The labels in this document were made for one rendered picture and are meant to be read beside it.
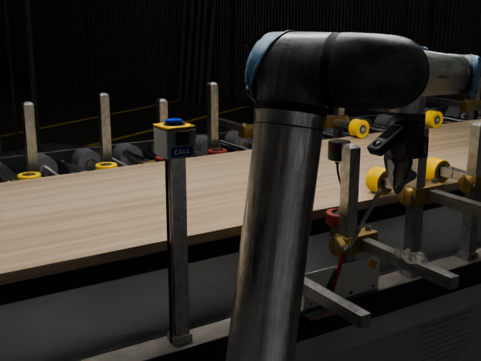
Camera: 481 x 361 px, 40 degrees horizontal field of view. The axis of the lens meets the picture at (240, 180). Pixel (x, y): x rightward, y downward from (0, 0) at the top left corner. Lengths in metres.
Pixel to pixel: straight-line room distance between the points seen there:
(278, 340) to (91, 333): 0.79
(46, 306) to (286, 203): 0.83
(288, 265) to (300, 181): 0.13
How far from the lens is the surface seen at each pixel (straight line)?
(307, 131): 1.03
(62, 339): 1.74
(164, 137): 1.43
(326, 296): 1.57
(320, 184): 2.20
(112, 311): 1.75
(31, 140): 2.48
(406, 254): 1.72
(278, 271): 1.04
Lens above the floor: 1.47
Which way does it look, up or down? 15 degrees down
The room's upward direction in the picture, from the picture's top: straight up
